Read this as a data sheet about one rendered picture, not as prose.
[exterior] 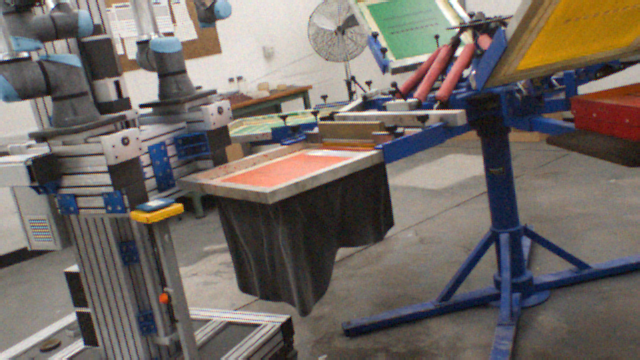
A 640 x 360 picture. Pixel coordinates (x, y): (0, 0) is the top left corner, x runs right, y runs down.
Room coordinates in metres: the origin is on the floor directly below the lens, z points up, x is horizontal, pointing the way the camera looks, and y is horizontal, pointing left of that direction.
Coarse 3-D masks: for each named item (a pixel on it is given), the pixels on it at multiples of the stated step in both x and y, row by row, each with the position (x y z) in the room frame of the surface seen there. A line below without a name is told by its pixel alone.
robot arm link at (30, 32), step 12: (12, 12) 1.96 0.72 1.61; (24, 12) 1.97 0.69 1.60; (12, 24) 1.96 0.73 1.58; (24, 24) 1.96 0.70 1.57; (36, 24) 1.98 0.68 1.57; (48, 24) 1.99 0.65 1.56; (12, 36) 1.96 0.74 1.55; (24, 36) 1.96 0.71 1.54; (36, 36) 1.98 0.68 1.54; (48, 36) 2.00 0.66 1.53; (24, 48) 1.96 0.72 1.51; (36, 48) 1.97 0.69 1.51
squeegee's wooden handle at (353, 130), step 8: (320, 128) 2.64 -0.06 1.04; (328, 128) 2.60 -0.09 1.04; (336, 128) 2.56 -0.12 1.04; (344, 128) 2.52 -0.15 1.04; (352, 128) 2.48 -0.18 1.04; (360, 128) 2.45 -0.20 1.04; (368, 128) 2.41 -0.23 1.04; (376, 128) 2.38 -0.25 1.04; (384, 128) 2.38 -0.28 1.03; (328, 136) 2.61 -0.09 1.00; (336, 136) 2.57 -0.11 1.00; (344, 136) 2.53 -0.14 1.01; (352, 136) 2.49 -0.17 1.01; (360, 136) 2.45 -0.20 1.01; (368, 136) 2.42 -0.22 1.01
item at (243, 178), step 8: (280, 160) 2.55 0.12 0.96; (288, 160) 2.52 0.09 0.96; (312, 160) 2.44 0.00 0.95; (256, 168) 2.49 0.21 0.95; (264, 168) 2.46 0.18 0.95; (232, 176) 2.43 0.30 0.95; (240, 176) 2.40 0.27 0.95; (248, 176) 2.37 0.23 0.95; (256, 176) 2.34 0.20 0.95; (248, 184) 2.24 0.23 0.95
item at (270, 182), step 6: (348, 150) 2.50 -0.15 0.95; (354, 150) 2.48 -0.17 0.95; (360, 150) 2.45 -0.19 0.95; (366, 150) 2.43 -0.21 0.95; (372, 150) 2.42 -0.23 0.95; (330, 156) 2.44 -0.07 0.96; (336, 156) 2.42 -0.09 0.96; (336, 162) 2.32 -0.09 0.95; (264, 180) 2.25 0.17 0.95; (270, 180) 2.23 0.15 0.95; (276, 180) 2.22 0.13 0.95; (282, 180) 2.20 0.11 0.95; (288, 180) 2.18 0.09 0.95; (258, 186) 2.18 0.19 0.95; (264, 186) 2.17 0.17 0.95; (270, 186) 2.14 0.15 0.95
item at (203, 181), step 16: (304, 144) 2.70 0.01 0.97; (240, 160) 2.53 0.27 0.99; (256, 160) 2.56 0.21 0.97; (352, 160) 2.14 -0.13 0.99; (368, 160) 2.17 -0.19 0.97; (384, 160) 2.21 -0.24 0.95; (192, 176) 2.39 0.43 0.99; (208, 176) 2.43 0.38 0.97; (304, 176) 2.04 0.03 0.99; (320, 176) 2.05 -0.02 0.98; (336, 176) 2.08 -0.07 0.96; (208, 192) 2.22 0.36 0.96; (224, 192) 2.13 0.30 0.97; (240, 192) 2.05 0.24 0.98; (256, 192) 1.97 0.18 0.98; (272, 192) 1.93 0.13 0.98; (288, 192) 1.97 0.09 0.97
